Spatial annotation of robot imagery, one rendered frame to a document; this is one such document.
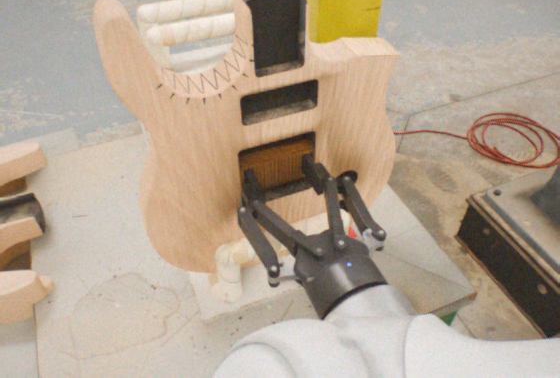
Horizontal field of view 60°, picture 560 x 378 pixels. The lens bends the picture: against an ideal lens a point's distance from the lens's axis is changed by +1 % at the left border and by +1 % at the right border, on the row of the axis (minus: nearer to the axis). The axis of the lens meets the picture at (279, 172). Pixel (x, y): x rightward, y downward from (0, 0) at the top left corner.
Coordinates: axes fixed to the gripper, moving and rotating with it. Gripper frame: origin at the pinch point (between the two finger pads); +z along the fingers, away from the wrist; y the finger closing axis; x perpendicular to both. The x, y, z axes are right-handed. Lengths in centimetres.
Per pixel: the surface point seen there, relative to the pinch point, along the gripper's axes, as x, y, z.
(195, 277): -20.7, -12.4, 3.4
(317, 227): -10.1, 4.7, -2.4
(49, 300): -21.9, -33.3, 8.5
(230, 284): -15.7, -8.5, -2.9
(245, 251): -10.2, -5.8, -2.5
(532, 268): -93, 97, 16
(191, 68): -4.7, -2.7, 35.3
